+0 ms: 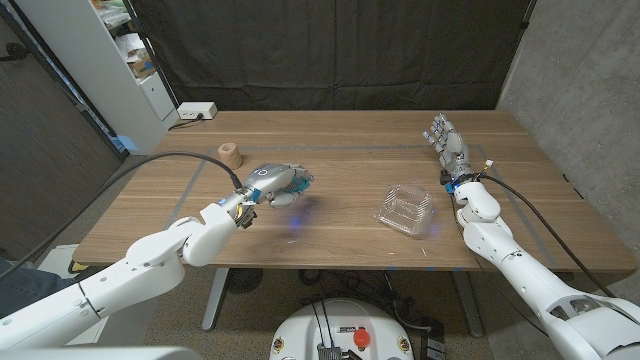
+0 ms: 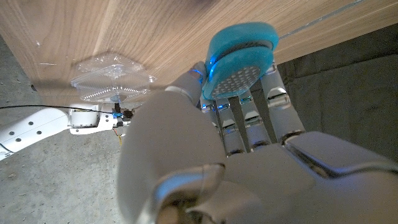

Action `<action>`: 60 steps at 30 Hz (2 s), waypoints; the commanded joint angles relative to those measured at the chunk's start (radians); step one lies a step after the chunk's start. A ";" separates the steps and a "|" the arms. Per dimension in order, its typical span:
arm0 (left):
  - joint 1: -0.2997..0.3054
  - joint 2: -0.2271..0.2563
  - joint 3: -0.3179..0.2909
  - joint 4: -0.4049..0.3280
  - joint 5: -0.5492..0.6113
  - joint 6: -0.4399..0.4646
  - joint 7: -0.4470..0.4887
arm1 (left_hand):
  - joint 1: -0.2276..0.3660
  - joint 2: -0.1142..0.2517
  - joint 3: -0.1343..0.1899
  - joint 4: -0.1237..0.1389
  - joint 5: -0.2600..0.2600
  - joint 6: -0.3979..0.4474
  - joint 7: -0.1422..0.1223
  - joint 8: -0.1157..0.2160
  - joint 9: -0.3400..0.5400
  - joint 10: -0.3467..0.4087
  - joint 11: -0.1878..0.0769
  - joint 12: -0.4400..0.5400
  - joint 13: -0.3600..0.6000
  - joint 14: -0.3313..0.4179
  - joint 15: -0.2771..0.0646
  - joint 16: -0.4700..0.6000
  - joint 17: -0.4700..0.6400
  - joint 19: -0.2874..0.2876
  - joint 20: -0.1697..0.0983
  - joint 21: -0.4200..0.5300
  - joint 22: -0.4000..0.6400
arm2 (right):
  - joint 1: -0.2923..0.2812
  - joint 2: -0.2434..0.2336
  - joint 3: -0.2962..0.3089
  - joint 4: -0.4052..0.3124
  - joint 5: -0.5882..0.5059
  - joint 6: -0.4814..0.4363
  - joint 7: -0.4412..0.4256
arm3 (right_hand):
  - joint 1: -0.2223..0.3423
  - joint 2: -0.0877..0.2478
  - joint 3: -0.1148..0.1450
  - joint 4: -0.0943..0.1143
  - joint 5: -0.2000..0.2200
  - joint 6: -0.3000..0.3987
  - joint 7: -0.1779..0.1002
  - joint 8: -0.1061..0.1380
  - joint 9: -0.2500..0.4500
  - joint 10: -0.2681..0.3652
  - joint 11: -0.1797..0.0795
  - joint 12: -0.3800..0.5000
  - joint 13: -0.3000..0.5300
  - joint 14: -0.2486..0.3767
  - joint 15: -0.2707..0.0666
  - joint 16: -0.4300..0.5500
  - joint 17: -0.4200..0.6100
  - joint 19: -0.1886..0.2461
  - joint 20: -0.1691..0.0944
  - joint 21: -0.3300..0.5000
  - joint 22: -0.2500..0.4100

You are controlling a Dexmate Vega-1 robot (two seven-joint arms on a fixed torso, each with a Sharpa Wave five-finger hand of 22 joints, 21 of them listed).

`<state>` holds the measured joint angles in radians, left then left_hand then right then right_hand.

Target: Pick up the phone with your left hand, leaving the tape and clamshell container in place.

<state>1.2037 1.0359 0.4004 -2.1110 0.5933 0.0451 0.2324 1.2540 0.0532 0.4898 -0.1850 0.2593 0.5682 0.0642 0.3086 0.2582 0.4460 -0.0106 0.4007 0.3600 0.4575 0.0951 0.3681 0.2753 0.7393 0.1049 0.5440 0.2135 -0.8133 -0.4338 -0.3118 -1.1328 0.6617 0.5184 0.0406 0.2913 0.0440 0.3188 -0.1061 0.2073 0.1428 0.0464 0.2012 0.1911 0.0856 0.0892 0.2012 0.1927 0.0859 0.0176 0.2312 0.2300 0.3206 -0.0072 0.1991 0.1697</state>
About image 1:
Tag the white power strip box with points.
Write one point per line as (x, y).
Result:
(196, 110)

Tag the teal toy phone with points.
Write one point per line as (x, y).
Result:
(300, 184)

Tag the black shoe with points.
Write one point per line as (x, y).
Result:
(90, 272)

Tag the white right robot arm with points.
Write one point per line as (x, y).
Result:
(535, 280)

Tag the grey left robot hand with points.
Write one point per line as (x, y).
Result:
(267, 180)

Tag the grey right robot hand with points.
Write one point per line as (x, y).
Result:
(452, 147)

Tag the black round fan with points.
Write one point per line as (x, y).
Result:
(244, 280)

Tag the white shelf cabinet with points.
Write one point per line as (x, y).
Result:
(95, 65)

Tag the clear plastic clamshell container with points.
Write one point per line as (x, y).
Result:
(404, 210)

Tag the person's leg in jeans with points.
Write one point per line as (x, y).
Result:
(25, 285)

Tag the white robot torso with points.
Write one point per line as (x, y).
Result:
(100, 354)

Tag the black curtain backdrop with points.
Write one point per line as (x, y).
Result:
(330, 50)

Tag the grey table leg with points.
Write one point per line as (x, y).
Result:
(469, 305)
(215, 300)

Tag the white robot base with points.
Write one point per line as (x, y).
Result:
(300, 330)

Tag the black box on floor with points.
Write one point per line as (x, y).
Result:
(433, 345)

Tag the red emergency stop button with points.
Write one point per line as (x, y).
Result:
(361, 337)

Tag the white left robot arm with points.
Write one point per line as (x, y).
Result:
(150, 270)

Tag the cardboard box with blue tape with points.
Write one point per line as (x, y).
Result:
(141, 65)

